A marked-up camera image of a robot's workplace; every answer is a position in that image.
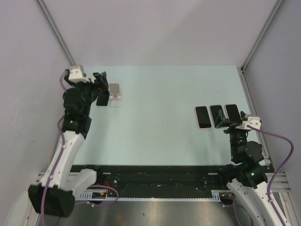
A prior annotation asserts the pink-cased phone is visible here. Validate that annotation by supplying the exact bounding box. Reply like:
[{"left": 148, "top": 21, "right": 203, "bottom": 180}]
[{"left": 195, "top": 106, "right": 212, "bottom": 129}]

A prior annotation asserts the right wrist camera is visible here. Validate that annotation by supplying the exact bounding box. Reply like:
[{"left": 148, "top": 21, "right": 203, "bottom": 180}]
[{"left": 235, "top": 115, "right": 261, "bottom": 130}]

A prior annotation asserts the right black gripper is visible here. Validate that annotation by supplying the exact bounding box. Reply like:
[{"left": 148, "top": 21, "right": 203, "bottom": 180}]
[{"left": 214, "top": 109, "right": 248, "bottom": 161}]

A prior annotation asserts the right aluminium frame post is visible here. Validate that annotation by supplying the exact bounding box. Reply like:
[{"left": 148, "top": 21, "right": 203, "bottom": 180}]
[{"left": 241, "top": 0, "right": 285, "bottom": 71}]

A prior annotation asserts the white slotted cable duct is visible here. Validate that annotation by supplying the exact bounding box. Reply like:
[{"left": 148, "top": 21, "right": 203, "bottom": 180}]
[{"left": 75, "top": 190, "right": 233, "bottom": 202}]

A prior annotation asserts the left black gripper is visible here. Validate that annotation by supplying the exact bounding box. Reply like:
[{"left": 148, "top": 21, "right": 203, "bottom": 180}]
[{"left": 64, "top": 72, "right": 108, "bottom": 116}]

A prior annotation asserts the pink phone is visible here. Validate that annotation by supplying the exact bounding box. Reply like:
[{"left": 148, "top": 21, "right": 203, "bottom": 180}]
[{"left": 225, "top": 104, "right": 241, "bottom": 122}]

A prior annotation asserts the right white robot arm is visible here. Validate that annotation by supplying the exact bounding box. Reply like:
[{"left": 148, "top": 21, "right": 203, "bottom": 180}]
[{"left": 212, "top": 108, "right": 290, "bottom": 226}]

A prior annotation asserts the black phone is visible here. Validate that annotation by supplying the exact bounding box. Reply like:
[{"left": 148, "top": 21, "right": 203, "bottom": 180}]
[{"left": 210, "top": 105, "right": 224, "bottom": 128}]

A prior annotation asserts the white phone stand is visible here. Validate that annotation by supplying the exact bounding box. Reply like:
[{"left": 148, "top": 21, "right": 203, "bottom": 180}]
[{"left": 109, "top": 83, "right": 122, "bottom": 107}]

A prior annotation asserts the black rectangular phone stand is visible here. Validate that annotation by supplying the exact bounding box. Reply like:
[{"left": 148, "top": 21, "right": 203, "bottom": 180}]
[{"left": 96, "top": 91, "right": 110, "bottom": 106}]

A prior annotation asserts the aluminium frame post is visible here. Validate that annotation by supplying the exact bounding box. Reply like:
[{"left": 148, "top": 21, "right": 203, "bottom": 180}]
[
  {"left": 241, "top": 0, "right": 285, "bottom": 71},
  {"left": 34, "top": 0, "right": 76, "bottom": 66}
]

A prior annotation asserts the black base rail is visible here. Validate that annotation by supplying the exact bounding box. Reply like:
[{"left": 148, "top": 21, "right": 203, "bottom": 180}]
[{"left": 71, "top": 165, "right": 227, "bottom": 198}]

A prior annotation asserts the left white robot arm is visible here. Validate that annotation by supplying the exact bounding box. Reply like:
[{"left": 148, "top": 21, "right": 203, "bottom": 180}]
[{"left": 28, "top": 69, "right": 110, "bottom": 218}]

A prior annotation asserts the left aluminium frame post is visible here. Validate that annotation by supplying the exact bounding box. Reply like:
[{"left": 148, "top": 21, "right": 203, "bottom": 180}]
[{"left": 34, "top": 0, "right": 76, "bottom": 66}]

